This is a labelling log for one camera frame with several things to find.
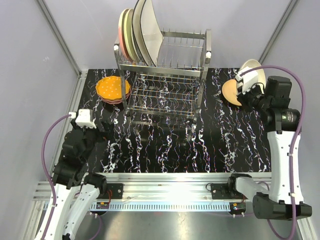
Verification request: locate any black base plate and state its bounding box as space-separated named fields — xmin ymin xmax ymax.
xmin=97 ymin=183 xmax=124 ymax=200
xmin=210 ymin=183 xmax=239 ymax=200

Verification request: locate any aluminium mounting rail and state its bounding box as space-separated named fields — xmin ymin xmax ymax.
xmin=33 ymin=172 xmax=305 ymax=201

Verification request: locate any tan round plate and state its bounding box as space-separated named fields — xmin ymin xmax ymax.
xmin=221 ymin=79 xmax=242 ymax=107

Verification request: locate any pale green round plate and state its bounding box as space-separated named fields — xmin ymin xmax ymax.
xmin=123 ymin=8 xmax=138 ymax=62

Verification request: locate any cream round plate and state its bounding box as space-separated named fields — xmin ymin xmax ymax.
xmin=238 ymin=59 xmax=266 ymax=93

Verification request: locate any steel two-tier dish rack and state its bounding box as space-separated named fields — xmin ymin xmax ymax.
xmin=113 ymin=29 xmax=212 ymax=127

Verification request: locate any right aluminium frame post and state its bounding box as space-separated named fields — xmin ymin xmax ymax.
xmin=258 ymin=0 xmax=300 ymax=64

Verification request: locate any aluminium frame post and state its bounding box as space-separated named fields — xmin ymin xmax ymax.
xmin=35 ymin=0 xmax=83 ymax=78
xmin=258 ymin=0 xmax=300 ymax=64

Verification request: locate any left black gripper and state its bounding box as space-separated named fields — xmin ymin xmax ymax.
xmin=72 ymin=118 xmax=114 ymax=162

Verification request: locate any left aluminium frame post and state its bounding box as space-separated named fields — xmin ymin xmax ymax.
xmin=35 ymin=0 xmax=83 ymax=78

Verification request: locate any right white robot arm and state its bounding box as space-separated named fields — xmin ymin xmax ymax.
xmin=226 ymin=76 xmax=312 ymax=220

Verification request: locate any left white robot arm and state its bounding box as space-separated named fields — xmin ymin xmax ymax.
xmin=35 ymin=119 xmax=114 ymax=240

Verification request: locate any pink polka dot plate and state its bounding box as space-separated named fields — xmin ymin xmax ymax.
xmin=98 ymin=93 xmax=132 ymax=102
xmin=101 ymin=98 xmax=123 ymax=105

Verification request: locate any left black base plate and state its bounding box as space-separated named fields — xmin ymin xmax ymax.
xmin=97 ymin=183 xmax=124 ymax=200

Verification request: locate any orange polka dot plate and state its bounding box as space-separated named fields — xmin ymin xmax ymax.
xmin=95 ymin=76 xmax=122 ymax=101

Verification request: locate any pink and cream plate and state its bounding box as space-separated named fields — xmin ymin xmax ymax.
xmin=118 ymin=8 xmax=130 ymax=60

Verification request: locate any white square plate black rim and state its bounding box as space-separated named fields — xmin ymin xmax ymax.
xmin=140 ymin=0 xmax=164 ymax=66

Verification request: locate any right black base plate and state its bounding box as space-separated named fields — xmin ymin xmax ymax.
xmin=210 ymin=183 xmax=239 ymax=200

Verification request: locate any black marble pattern mat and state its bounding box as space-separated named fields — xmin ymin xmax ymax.
xmin=78 ymin=68 xmax=272 ymax=173

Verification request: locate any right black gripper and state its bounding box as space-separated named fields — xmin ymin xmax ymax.
xmin=236 ymin=81 xmax=271 ymax=114

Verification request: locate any slotted white cable duct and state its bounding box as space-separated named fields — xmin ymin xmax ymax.
xmin=89 ymin=201 xmax=231 ymax=212

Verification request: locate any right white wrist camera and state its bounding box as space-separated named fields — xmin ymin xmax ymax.
xmin=235 ymin=66 xmax=259 ymax=95

